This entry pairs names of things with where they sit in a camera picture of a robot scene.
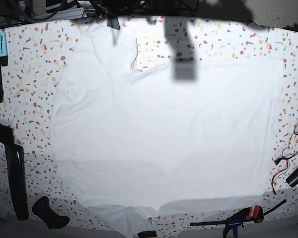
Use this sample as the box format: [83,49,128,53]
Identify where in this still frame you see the white T-shirt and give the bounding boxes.
[50,24,283,238]

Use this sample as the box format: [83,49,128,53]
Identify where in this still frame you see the black clip at table edge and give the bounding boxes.
[107,15,120,30]

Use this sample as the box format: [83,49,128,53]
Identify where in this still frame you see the small black rectangular device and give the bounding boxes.
[138,231,157,238]

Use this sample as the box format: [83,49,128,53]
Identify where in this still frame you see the black and orange bar clamp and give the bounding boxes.
[190,199,287,238]

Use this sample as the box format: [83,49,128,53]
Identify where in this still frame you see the light blue highlighter pen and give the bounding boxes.
[0,32,8,66]

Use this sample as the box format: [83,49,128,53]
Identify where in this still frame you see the red and black wire bundle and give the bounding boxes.
[271,110,298,195]

